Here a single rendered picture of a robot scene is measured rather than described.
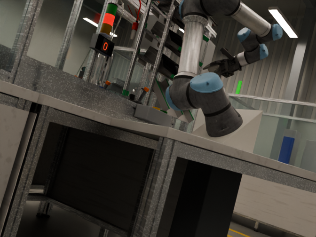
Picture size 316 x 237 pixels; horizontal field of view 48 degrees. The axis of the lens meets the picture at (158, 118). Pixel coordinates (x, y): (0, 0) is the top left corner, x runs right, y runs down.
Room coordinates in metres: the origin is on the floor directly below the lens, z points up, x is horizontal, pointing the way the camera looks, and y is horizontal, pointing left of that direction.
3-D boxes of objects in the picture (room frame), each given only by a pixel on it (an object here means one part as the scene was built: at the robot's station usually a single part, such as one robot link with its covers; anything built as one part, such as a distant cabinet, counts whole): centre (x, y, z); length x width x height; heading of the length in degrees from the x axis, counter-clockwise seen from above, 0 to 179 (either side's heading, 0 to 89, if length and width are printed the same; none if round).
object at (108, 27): (1.71, 0.36, 1.28); 0.05 x 0.05 x 0.05
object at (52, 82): (1.50, 0.17, 0.91); 0.89 x 0.06 x 0.11; 148
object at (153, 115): (1.63, 0.02, 0.93); 0.21 x 0.07 x 0.06; 148
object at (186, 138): (1.50, -0.25, 0.84); 0.90 x 0.70 x 0.03; 120
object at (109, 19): (1.71, 0.36, 1.33); 0.05 x 0.05 x 0.05
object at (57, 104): (2.05, 0.54, 0.84); 1.50 x 1.41 x 0.03; 148
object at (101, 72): (2.74, 0.52, 1.32); 0.14 x 0.14 x 0.38
